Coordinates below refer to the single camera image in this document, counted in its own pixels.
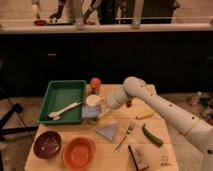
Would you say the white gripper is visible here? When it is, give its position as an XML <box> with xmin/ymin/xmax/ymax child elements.
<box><xmin>95</xmin><ymin>88</ymin><xmax>131</xmax><ymax>118</ymax></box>

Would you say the blue sponge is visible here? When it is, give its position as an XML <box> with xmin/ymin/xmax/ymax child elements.
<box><xmin>82</xmin><ymin>106</ymin><xmax>101</xmax><ymax>118</ymax></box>

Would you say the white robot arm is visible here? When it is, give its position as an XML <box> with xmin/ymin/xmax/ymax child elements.
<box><xmin>104</xmin><ymin>77</ymin><xmax>213</xmax><ymax>171</ymax></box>

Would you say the white plastic cup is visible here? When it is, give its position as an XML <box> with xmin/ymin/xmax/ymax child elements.
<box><xmin>86</xmin><ymin>95</ymin><xmax>101</xmax><ymax>107</ymax></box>

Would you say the green plastic cup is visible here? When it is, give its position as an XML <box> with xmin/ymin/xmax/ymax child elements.
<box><xmin>88</xmin><ymin>118</ymin><xmax>99</xmax><ymax>125</ymax></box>

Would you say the dark grape bunch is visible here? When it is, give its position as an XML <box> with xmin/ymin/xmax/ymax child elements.
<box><xmin>125</xmin><ymin>99</ymin><xmax>133</xmax><ymax>108</ymax></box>

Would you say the grey triangular cloth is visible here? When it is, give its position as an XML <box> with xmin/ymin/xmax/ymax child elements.
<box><xmin>95</xmin><ymin>124</ymin><xmax>118</xmax><ymax>141</ymax></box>

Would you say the orange-lid spice bottle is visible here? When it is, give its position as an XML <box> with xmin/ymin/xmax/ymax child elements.
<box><xmin>90</xmin><ymin>78</ymin><xmax>101</xmax><ymax>95</ymax></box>

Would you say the silver fork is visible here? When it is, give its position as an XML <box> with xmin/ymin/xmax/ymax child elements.
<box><xmin>115</xmin><ymin>123</ymin><xmax>135</xmax><ymax>153</ymax></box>

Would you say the yellow banana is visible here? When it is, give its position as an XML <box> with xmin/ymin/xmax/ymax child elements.
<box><xmin>136</xmin><ymin>110</ymin><xmax>154</xmax><ymax>120</ymax></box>

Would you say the green plastic tray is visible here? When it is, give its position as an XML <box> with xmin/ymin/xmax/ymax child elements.
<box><xmin>37</xmin><ymin>80</ymin><xmax>86</xmax><ymax>125</ymax></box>

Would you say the white plastic utensil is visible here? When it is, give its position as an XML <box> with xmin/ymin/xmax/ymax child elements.
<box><xmin>48</xmin><ymin>102</ymin><xmax>82</xmax><ymax>120</ymax></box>

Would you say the orange bowl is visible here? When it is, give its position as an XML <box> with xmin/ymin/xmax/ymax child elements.
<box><xmin>62</xmin><ymin>137</ymin><xmax>96</xmax><ymax>171</ymax></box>

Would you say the black wooden brush block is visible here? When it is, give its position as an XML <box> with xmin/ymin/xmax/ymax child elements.
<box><xmin>128</xmin><ymin>144</ymin><xmax>149</xmax><ymax>171</ymax></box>

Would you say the purple bowl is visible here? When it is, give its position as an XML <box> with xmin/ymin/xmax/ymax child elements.
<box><xmin>33</xmin><ymin>131</ymin><xmax>61</xmax><ymax>159</ymax></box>

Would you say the black tripod stand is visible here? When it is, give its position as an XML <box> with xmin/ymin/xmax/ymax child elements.
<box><xmin>0</xmin><ymin>59</ymin><xmax>39</xmax><ymax>143</ymax></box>

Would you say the red bowl on counter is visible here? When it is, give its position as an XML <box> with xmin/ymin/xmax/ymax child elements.
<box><xmin>34</xmin><ymin>20</ymin><xmax>47</xmax><ymax>26</ymax></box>

